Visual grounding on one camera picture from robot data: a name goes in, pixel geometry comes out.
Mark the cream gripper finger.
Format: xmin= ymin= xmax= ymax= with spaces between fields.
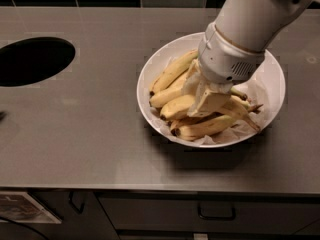
xmin=187 ymin=83 xmax=231 ymax=117
xmin=181 ymin=59 xmax=207 ymax=96

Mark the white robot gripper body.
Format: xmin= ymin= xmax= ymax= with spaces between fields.
xmin=198 ymin=22 xmax=265 ymax=84

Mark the large front yellow banana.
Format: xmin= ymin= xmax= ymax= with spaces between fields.
xmin=160 ymin=95 xmax=260 ymax=132

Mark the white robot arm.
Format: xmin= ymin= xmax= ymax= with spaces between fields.
xmin=186 ymin=0 xmax=320 ymax=117

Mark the top yellow banana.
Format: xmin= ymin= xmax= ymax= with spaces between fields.
xmin=149 ymin=49 xmax=198 ymax=95

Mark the bottom yellow banana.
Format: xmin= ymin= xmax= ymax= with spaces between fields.
xmin=173 ymin=115 xmax=236 ymax=141

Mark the middle long yellow banana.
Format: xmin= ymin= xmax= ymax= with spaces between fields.
xmin=148 ymin=83 xmax=248 ymax=109

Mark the white ceramic bowl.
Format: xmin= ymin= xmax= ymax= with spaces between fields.
xmin=137 ymin=32 xmax=286 ymax=148

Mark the grey drawer front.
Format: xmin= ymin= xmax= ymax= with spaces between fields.
xmin=100 ymin=195 xmax=320 ymax=235

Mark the round black counter hole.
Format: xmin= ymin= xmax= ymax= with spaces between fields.
xmin=0 ymin=37 xmax=76 ymax=87

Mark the grey cabinet door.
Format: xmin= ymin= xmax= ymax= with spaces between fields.
xmin=0 ymin=191 xmax=119 ymax=240

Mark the printed paper sheet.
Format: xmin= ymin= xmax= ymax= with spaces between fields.
xmin=0 ymin=191 xmax=62 ymax=224

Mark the black drawer handle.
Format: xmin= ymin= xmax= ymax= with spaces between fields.
xmin=197 ymin=203 xmax=236 ymax=221

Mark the black cabinet door handle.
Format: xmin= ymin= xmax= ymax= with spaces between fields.
xmin=68 ymin=191 xmax=85 ymax=215

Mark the black cable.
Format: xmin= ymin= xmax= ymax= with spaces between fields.
xmin=0 ymin=216 xmax=50 ymax=240

